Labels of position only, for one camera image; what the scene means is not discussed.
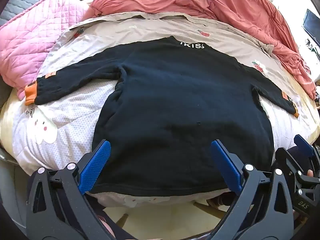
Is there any black television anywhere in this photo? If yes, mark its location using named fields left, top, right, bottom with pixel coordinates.
left=302, top=9, right=320, bottom=47

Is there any black t-shirt orange print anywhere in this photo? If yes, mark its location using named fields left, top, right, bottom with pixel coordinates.
left=24, top=35, right=300, bottom=197

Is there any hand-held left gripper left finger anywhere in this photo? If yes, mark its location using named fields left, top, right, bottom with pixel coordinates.
left=26, top=139, right=113, bottom=240

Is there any person's left hand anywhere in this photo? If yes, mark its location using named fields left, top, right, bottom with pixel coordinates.
left=99, top=215, right=117, bottom=240

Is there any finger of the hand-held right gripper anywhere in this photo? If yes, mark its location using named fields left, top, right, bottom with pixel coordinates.
left=294, top=134, right=320, bottom=178
left=275, top=147, right=302, bottom=180

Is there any cloud printed blanket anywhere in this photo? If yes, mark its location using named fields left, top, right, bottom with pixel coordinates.
left=11, top=12, right=319, bottom=208

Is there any pink quilted blanket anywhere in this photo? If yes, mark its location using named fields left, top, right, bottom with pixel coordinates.
left=0, top=0, right=93, bottom=100

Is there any coral red duvet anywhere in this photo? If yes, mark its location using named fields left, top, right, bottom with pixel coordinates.
left=90, top=0, right=317, bottom=100

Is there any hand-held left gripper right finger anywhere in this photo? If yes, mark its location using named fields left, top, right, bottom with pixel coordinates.
left=210, top=139, right=294, bottom=240

